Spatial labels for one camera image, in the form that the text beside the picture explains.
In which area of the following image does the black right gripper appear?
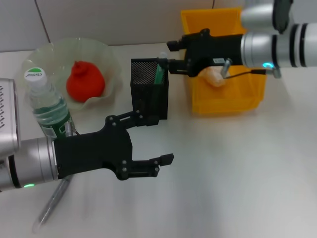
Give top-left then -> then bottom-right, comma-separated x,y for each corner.
158,28 -> 245,77

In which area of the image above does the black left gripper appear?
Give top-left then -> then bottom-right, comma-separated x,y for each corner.
53,109 -> 174,181

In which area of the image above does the mint green pen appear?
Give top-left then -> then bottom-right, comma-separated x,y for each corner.
154,51 -> 168,85

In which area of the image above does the white paper ball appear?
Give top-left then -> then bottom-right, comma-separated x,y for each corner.
199,65 -> 231,88

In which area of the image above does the red-orange toy orange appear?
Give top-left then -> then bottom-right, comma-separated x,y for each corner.
66,60 -> 106,103

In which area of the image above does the clear water bottle green label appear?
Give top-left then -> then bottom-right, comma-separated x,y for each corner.
24,66 -> 75,138

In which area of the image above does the silver glitter pen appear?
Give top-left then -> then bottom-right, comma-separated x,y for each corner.
32,178 -> 72,235

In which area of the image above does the black mesh pen holder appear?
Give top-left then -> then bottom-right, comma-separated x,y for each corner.
130,57 -> 169,119

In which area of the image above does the translucent wavy fruit plate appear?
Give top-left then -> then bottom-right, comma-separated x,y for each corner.
21,37 -> 122,111

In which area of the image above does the yellow plastic bin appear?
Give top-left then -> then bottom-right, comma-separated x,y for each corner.
180,7 -> 268,115

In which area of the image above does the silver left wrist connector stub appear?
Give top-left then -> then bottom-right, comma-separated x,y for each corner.
64,121 -> 75,137

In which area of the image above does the right gripper cable with plug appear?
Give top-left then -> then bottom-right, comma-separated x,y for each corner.
221,58 -> 267,80

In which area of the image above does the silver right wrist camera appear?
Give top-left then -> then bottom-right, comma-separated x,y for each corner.
240,0 -> 293,33

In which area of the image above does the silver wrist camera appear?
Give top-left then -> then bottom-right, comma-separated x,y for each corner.
0,78 -> 21,157
240,0 -> 293,33

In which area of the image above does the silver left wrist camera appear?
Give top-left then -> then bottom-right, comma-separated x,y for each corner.
0,78 -> 21,157

